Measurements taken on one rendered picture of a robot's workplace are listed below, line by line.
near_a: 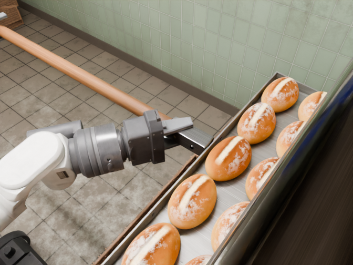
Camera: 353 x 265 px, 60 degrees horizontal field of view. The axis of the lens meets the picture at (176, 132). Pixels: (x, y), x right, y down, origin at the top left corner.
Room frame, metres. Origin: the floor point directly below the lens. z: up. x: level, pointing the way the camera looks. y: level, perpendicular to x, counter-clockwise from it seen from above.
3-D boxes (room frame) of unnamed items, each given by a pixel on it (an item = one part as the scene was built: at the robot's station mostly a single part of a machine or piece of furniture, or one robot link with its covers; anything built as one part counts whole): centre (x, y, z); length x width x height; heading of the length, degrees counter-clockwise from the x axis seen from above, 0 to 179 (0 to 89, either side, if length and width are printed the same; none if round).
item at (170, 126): (0.39, 0.00, 1.22); 0.06 x 0.03 x 0.02; 107
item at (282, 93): (0.49, -0.22, 1.21); 0.10 x 0.07 x 0.05; 138
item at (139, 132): (0.36, 0.09, 1.20); 0.12 x 0.10 x 0.13; 107
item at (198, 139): (0.38, -0.02, 1.20); 0.09 x 0.04 x 0.03; 52
